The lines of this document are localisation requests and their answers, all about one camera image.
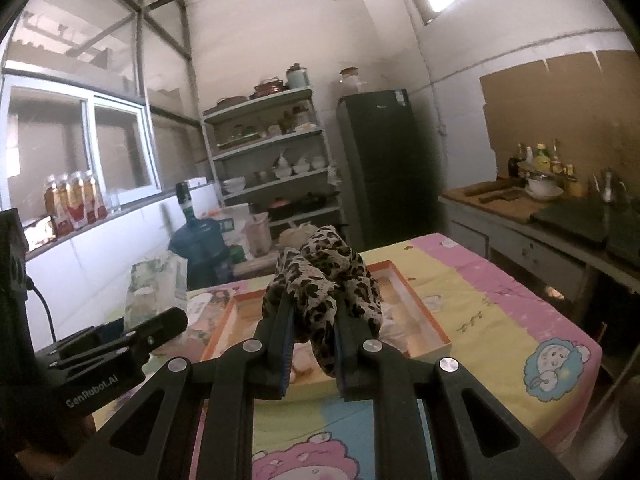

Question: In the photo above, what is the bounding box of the leopard print cloth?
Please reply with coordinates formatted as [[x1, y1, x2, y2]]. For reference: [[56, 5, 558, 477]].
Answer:
[[262, 225, 385, 378]]

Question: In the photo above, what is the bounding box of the white flour sack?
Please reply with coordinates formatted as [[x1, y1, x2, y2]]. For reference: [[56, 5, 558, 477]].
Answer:
[[217, 203, 251, 252]]

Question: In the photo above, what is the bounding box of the teal enamel pot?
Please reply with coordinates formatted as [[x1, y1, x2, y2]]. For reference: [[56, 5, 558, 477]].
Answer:
[[286, 63, 310, 90]]

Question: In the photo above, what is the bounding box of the pale green shelf rack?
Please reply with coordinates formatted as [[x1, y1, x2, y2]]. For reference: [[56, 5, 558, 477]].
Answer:
[[200, 87, 347, 243]]

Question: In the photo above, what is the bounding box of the clear plastic bag of goods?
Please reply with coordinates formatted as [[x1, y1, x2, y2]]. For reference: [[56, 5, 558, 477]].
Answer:
[[277, 222, 322, 252]]

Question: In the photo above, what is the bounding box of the metal kettle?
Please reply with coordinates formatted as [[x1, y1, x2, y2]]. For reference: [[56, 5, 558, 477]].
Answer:
[[590, 169, 627, 207]]

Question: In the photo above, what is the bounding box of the cardboard wall sheet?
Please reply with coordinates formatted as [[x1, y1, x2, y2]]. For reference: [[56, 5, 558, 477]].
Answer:
[[479, 50, 640, 201]]

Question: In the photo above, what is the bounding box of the grey kitchen counter cabinet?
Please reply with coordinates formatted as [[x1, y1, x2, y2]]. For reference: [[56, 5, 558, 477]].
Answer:
[[438, 180, 640, 313]]

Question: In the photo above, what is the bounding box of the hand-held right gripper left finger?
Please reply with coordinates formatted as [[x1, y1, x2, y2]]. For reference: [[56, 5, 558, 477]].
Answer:
[[52, 291, 301, 480]]

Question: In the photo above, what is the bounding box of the blue water jug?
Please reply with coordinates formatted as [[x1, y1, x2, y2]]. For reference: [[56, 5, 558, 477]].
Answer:
[[167, 216, 232, 288]]

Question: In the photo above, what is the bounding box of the red copper pan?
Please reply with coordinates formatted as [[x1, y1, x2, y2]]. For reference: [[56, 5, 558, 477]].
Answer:
[[252, 77, 289, 97]]

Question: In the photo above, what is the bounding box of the cartoon printed tablecloth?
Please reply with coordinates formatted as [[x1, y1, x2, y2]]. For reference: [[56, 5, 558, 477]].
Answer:
[[92, 232, 603, 480]]

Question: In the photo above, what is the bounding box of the white bowl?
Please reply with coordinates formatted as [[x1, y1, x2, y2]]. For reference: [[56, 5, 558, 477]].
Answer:
[[524, 172, 567, 202]]

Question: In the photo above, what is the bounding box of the bagged mint green soft toy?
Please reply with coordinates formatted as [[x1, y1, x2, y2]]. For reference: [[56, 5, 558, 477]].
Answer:
[[124, 254, 189, 332]]

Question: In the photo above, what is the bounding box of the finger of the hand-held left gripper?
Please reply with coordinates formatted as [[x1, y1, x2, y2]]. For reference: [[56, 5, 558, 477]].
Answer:
[[35, 306, 190, 372]]

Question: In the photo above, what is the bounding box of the glass jar with lid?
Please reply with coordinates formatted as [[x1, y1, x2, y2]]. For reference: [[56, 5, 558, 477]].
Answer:
[[340, 67, 367, 96]]

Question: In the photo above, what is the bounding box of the black induction cooker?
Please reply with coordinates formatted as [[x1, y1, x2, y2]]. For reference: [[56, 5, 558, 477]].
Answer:
[[529, 199, 617, 249]]

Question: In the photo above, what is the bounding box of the beige plastic jug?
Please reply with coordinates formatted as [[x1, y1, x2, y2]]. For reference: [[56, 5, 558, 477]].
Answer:
[[245, 212, 271, 257]]

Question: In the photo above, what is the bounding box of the wooden cutting board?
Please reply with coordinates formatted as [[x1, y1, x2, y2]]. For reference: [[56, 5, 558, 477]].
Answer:
[[442, 182, 553, 224]]

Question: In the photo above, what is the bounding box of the dark refrigerator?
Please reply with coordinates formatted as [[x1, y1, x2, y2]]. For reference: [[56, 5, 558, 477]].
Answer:
[[336, 89, 449, 252]]

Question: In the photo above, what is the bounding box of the black pot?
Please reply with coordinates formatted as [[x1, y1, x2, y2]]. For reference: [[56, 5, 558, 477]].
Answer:
[[294, 192, 327, 212]]

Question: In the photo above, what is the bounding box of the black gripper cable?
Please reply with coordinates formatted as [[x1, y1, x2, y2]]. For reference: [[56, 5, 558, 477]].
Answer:
[[25, 275, 57, 347]]

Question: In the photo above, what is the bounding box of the black water jug pump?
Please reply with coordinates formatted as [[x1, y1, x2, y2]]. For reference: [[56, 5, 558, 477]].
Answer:
[[175, 182, 195, 221]]

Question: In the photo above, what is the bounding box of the red lidded pot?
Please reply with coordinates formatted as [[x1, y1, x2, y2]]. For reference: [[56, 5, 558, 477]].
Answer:
[[267, 197, 294, 221]]

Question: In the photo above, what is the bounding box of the orange rimmed cardboard box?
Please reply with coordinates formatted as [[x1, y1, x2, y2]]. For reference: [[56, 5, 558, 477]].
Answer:
[[200, 260, 453, 361]]

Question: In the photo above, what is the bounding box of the wooden rolling pin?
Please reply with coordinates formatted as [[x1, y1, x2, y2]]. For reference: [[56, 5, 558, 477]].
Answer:
[[462, 182, 507, 197]]

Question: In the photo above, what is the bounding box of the row of condiment bottles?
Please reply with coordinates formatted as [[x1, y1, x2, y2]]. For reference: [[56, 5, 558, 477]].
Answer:
[[507, 139, 590, 197]]

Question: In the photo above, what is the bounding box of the sliding window frame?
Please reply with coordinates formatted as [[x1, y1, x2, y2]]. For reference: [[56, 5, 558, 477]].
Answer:
[[0, 72, 164, 213]]

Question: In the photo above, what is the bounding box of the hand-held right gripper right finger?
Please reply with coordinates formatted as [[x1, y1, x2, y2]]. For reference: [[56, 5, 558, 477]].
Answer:
[[332, 299, 576, 480]]

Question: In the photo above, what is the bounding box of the white printed packet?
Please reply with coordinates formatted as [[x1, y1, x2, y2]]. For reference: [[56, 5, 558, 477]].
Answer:
[[186, 289, 235, 347]]

